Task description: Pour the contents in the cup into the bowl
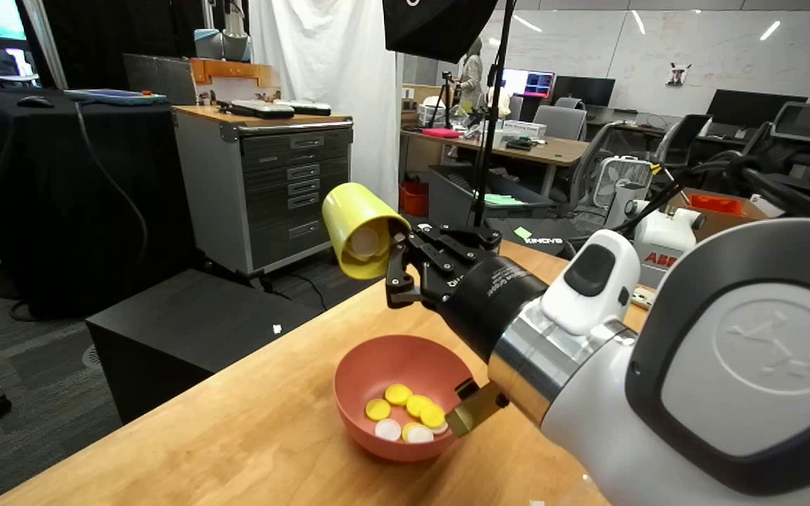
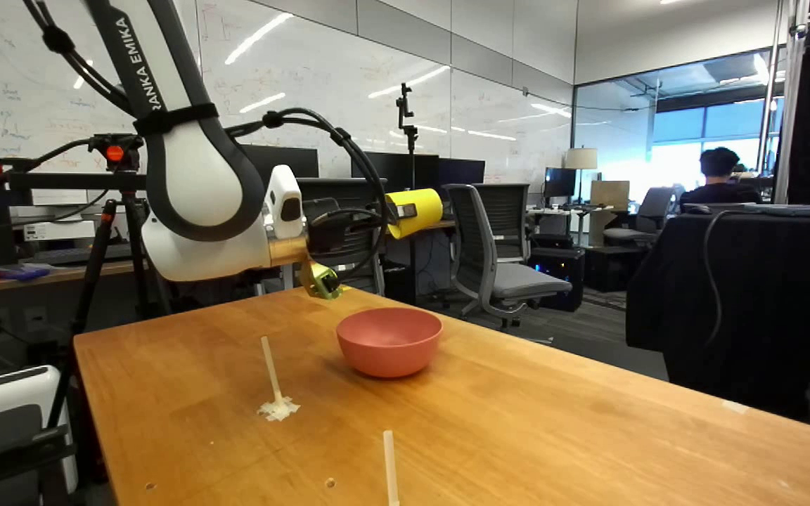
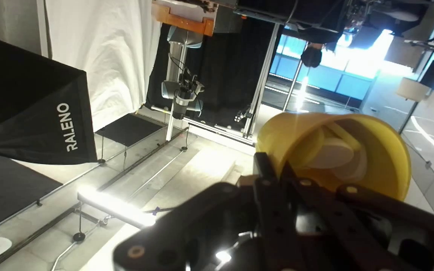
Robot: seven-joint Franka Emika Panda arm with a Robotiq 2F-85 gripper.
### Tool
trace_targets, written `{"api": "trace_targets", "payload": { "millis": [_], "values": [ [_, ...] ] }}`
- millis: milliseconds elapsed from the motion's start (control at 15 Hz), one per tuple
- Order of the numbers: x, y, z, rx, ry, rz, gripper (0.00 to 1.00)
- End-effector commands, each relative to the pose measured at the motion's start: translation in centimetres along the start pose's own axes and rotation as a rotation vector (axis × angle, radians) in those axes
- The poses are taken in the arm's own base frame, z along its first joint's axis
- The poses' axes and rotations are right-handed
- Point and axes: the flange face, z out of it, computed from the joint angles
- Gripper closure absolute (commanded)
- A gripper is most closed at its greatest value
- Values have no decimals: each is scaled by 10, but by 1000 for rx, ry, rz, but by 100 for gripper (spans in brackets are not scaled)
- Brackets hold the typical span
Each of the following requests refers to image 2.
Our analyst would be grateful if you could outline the black rail with red clamps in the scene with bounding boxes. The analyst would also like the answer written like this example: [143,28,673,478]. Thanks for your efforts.
[0,152,149,211]

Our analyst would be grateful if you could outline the yellow plastic cup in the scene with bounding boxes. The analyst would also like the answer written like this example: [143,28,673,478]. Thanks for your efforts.
[382,185,448,241]

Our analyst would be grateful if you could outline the medium black monitor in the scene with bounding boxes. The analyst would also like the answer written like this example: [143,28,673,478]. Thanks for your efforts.
[357,150,444,191]

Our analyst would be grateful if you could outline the tan box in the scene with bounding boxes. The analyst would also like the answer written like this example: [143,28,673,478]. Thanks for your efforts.
[588,177,633,215]

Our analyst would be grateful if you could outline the thin white cable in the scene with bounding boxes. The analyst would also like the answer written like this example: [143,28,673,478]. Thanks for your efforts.
[702,205,737,348]

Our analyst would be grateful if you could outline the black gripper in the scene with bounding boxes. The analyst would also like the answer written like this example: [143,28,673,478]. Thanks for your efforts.
[304,195,399,249]

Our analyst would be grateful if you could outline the pink plastic bowl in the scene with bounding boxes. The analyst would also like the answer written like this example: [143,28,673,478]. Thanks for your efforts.
[336,308,444,382]

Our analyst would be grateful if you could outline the wide black monitor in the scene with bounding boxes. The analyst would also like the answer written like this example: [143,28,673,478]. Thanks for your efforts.
[236,145,321,184]

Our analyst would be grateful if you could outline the plain white tape strip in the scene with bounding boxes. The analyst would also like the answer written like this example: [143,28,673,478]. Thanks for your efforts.
[380,428,403,506]

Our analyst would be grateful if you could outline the thin black light stand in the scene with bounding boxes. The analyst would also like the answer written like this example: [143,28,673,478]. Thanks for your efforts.
[395,83,425,305]

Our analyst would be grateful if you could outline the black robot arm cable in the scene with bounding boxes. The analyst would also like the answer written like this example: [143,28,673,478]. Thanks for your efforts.
[219,105,399,277]

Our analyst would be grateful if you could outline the long wooden office desk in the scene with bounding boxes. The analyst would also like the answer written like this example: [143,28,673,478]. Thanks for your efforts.
[0,218,458,302]

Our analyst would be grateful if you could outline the white framed grey chair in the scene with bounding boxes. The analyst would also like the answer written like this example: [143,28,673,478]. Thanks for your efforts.
[0,364,80,506]

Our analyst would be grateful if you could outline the seated person in dark top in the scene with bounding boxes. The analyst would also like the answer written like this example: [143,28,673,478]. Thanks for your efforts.
[678,145,765,208]

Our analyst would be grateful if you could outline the small black monitor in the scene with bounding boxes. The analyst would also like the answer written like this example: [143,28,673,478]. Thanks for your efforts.
[439,157,486,188]

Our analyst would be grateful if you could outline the white shade table lamp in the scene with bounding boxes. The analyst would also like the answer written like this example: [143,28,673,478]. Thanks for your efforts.
[561,145,603,205]

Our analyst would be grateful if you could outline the white tape strip with powder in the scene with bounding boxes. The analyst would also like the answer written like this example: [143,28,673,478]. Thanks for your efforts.
[257,334,304,424]

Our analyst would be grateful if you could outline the black camera tripod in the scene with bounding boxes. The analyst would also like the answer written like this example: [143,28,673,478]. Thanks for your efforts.
[43,133,184,444]

